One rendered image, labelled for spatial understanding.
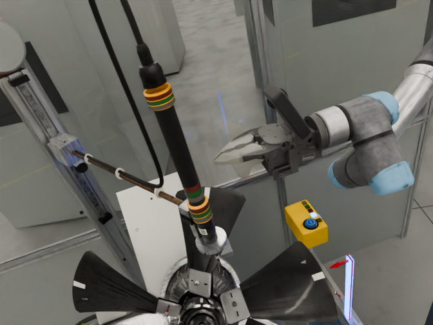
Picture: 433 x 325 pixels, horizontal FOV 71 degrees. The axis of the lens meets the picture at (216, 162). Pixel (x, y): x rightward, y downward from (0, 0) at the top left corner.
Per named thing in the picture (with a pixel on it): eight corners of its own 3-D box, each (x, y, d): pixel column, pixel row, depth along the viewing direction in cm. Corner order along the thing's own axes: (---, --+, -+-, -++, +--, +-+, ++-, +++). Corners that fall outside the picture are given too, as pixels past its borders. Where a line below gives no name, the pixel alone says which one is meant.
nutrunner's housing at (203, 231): (202, 251, 69) (122, 49, 43) (213, 239, 71) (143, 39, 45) (215, 258, 67) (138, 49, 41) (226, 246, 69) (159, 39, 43)
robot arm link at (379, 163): (390, 187, 66) (368, 140, 67) (428, 181, 55) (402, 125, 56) (357, 199, 65) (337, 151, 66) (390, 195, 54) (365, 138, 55)
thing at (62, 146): (57, 161, 105) (44, 140, 100) (75, 150, 109) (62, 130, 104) (70, 169, 99) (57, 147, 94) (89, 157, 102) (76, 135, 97)
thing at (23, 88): (99, 222, 125) (6, 80, 90) (109, 214, 128) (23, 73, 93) (103, 225, 123) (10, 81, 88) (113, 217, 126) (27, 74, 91)
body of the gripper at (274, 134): (271, 182, 58) (328, 162, 59) (265, 145, 53) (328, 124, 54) (256, 162, 64) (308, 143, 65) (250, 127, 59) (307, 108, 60)
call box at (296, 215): (286, 224, 128) (283, 206, 122) (307, 216, 129) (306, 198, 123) (304, 253, 115) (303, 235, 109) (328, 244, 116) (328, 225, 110)
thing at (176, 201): (73, 155, 98) (71, 151, 97) (76, 153, 99) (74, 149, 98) (187, 211, 65) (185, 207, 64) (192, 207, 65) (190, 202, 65)
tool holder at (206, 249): (183, 243, 69) (171, 213, 63) (204, 222, 73) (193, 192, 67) (213, 260, 63) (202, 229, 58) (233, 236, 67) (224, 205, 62)
